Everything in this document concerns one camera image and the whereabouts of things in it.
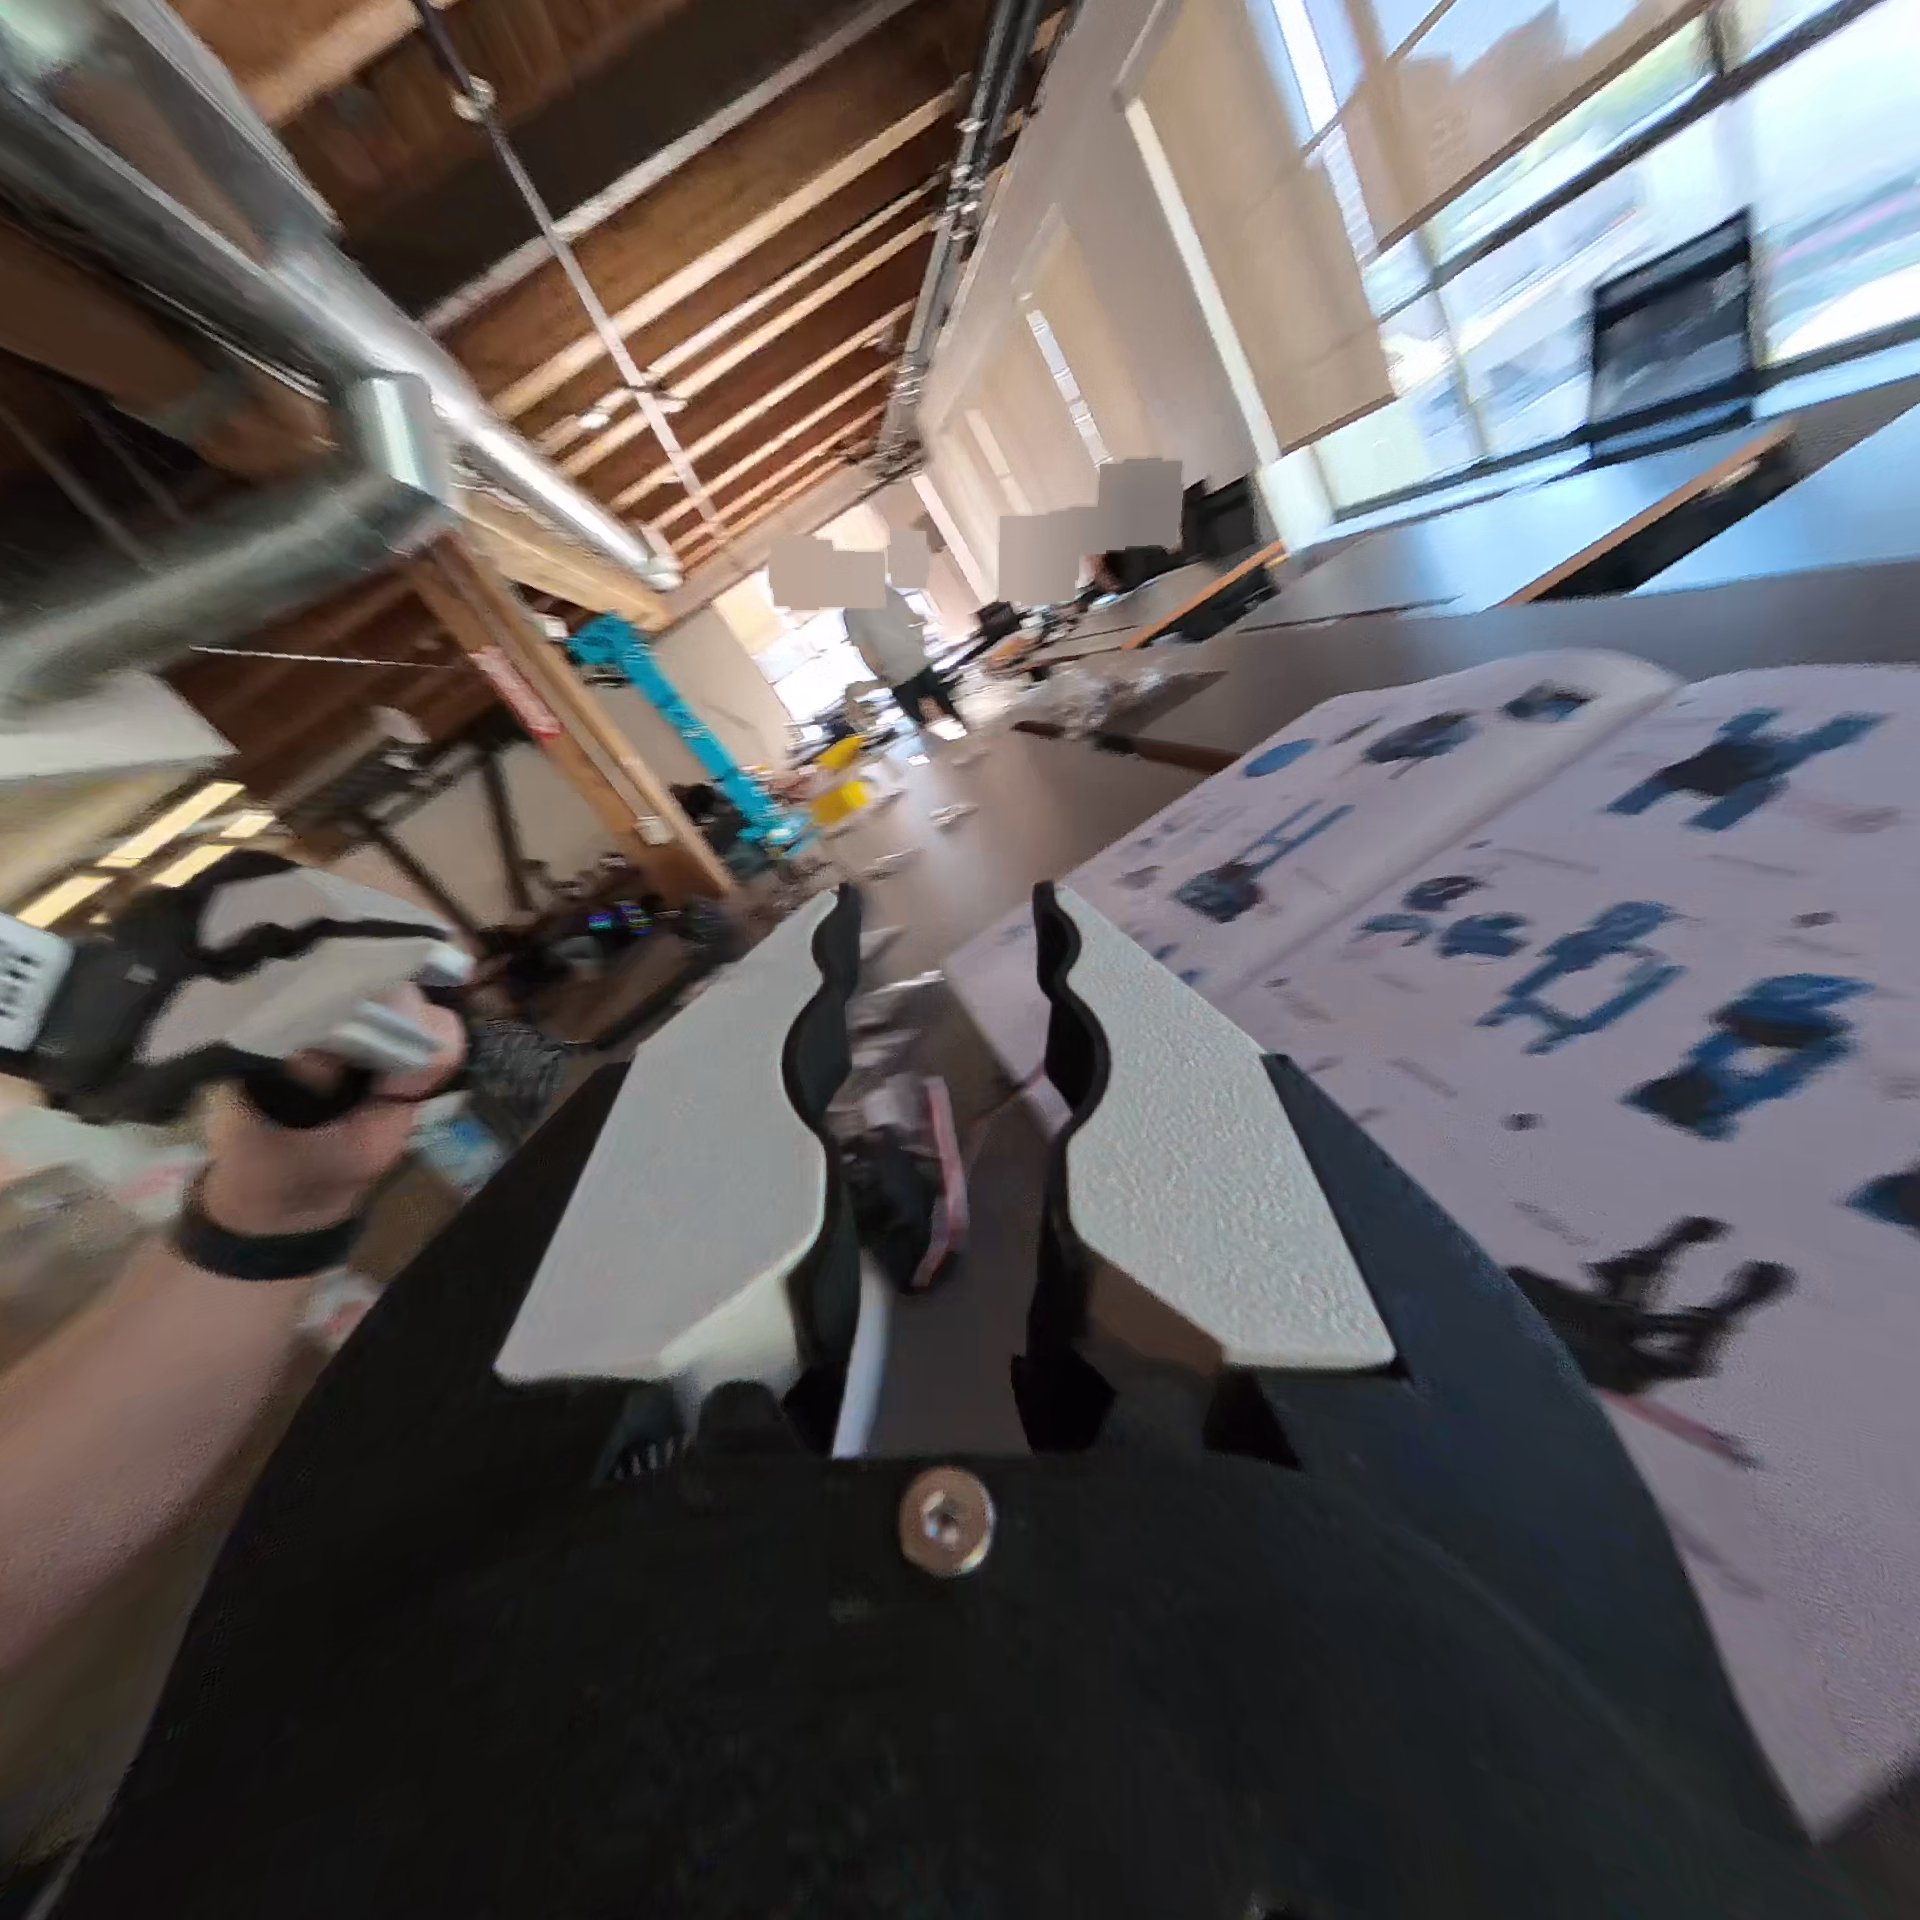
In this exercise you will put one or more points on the black white striped cloth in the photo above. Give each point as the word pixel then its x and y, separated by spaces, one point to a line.
pixel 517 1079

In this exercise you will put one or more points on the window wall with blinds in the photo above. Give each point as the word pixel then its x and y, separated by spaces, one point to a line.
pixel 1575 182

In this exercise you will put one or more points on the printed instruction sheet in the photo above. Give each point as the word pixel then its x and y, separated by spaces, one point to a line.
pixel 1501 974

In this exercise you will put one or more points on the dark brown desk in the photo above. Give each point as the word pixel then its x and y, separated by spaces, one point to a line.
pixel 1350 662

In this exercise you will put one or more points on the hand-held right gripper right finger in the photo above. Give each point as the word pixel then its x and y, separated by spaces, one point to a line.
pixel 1215 1200

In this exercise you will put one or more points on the black wristband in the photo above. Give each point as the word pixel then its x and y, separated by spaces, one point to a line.
pixel 254 1253

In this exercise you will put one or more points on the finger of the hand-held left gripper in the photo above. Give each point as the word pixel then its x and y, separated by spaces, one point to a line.
pixel 346 1019
pixel 375 937

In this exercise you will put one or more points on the teal toy robot arm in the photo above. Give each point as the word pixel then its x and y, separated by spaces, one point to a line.
pixel 692 735

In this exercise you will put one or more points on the red white sign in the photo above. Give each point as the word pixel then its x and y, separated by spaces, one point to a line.
pixel 517 690

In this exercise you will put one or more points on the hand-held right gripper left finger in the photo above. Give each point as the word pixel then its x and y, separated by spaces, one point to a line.
pixel 676 1200

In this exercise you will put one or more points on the person's left hand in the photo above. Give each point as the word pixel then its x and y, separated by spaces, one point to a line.
pixel 317 1154

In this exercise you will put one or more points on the large clear plastic bag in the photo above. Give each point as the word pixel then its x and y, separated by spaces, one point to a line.
pixel 1119 687

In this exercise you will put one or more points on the person's left forearm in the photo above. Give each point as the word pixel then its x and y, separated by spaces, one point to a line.
pixel 119 1425

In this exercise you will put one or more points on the silver metal air duct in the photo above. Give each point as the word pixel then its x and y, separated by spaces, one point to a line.
pixel 226 301

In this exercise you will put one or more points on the yellow box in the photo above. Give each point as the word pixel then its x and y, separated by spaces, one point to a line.
pixel 839 795

